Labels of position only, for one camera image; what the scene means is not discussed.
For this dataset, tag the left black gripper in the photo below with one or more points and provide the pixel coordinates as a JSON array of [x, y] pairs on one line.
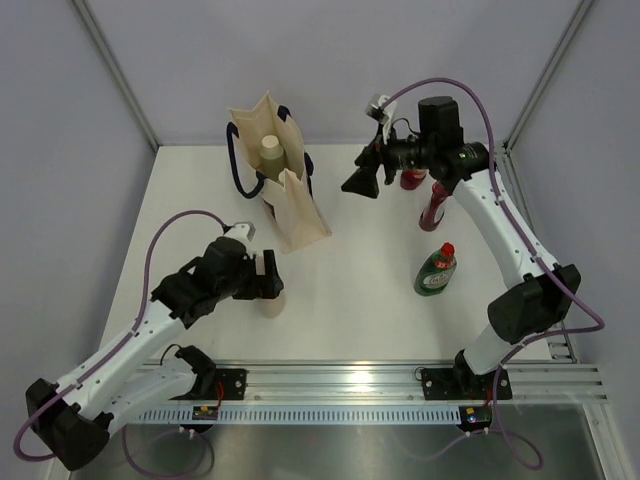
[[265, 286]]

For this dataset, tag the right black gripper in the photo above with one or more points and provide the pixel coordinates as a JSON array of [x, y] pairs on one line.
[[364, 180]]

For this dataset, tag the beige lotion bottle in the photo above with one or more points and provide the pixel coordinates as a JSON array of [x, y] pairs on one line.
[[274, 307]]

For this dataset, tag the red dish soap bottle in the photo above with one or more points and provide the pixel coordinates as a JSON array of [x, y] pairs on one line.
[[412, 179], [434, 212]]

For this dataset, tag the red dish soap bottle front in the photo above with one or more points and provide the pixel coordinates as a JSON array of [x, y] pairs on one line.
[[434, 212]]

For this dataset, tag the green lotion bottle white cap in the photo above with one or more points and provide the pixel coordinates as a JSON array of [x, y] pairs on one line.
[[273, 157]]

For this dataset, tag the green dish soap bottle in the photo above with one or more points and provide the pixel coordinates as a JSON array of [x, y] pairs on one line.
[[436, 272]]

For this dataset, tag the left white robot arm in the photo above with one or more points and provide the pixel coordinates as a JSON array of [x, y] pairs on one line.
[[76, 416]]

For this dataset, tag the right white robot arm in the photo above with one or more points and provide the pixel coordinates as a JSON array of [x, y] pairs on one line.
[[538, 288]]

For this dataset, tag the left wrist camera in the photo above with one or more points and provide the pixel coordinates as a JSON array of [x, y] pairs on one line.
[[242, 232]]

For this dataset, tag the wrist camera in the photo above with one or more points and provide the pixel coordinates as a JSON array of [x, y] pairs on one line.
[[382, 110], [242, 232]]

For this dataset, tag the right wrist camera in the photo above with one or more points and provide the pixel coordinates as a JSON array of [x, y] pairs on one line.
[[382, 110]]

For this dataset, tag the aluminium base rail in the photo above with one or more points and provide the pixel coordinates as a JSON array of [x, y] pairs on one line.
[[387, 383]]

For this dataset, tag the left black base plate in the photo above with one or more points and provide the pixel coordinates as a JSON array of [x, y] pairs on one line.
[[229, 383]]

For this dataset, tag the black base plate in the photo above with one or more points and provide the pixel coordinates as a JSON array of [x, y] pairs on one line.
[[229, 383], [440, 384]]

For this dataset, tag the white slotted cable duct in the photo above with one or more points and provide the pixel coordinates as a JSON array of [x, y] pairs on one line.
[[303, 415]]

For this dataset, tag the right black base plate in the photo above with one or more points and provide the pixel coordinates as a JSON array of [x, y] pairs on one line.
[[440, 384]]

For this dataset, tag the right aluminium frame post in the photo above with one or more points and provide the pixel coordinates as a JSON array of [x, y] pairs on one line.
[[567, 37]]

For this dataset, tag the aluminium frame post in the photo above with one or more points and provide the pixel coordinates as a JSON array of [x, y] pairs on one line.
[[94, 31], [567, 37]]

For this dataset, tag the left aluminium frame post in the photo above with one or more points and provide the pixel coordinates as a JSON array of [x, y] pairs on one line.
[[94, 31]]

